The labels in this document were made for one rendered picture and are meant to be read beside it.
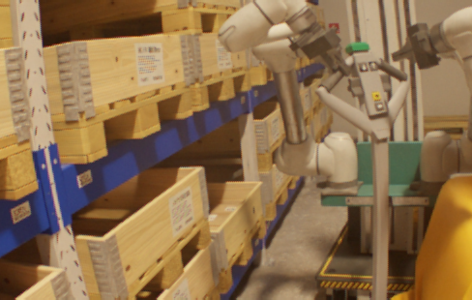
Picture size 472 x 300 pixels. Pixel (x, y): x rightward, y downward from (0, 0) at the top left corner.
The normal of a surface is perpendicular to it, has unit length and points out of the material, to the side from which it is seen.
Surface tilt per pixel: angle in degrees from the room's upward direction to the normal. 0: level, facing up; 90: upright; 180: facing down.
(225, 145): 90
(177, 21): 90
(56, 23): 90
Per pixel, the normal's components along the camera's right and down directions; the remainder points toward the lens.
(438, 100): -0.29, 0.22
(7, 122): 0.95, -0.04
